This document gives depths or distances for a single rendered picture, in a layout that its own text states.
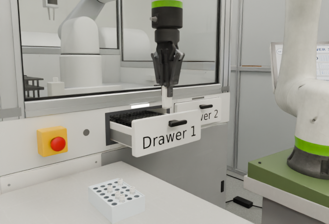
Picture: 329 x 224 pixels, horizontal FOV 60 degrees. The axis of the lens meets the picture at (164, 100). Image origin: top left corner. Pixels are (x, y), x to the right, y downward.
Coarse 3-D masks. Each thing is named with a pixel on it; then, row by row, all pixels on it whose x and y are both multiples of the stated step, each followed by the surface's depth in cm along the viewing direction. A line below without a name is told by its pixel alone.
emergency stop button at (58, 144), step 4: (52, 140) 77; (56, 140) 77; (60, 140) 77; (64, 140) 78; (52, 144) 76; (56, 144) 77; (60, 144) 77; (64, 144) 78; (52, 148) 77; (56, 148) 77; (60, 148) 78
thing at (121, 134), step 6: (114, 126) 94; (120, 126) 91; (126, 126) 90; (114, 132) 94; (120, 132) 91; (126, 132) 89; (114, 138) 95; (120, 138) 92; (126, 138) 89; (126, 144) 89
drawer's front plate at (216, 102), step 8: (176, 104) 114; (184, 104) 116; (192, 104) 120; (200, 104) 123; (208, 104) 127; (216, 104) 131; (208, 112) 127; (216, 112) 131; (208, 120) 128; (216, 120) 132
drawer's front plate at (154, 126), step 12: (144, 120) 84; (156, 120) 87; (168, 120) 91; (192, 120) 99; (132, 132) 83; (144, 132) 85; (156, 132) 88; (168, 132) 91; (192, 132) 99; (132, 144) 84; (144, 144) 85; (156, 144) 88; (168, 144) 92; (180, 144) 96
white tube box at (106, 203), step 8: (96, 184) 70; (104, 184) 71; (112, 184) 71; (88, 192) 69; (96, 192) 67; (104, 192) 67; (112, 192) 67; (120, 192) 68; (128, 192) 67; (136, 192) 67; (96, 200) 66; (104, 200) 62; (112, 200) 64; (128, 200) 63; (136, 200) 63; (144, 200) 65; (96, 208) 66; (104, 208) 63; (112, 208) 60; (120, 208) 61; (128, 208) 62; (136, 208) 64; (144, 208) 65; (104, 216) 63; (112, 216) 60; (120, 216) 61; (128, 216) 62
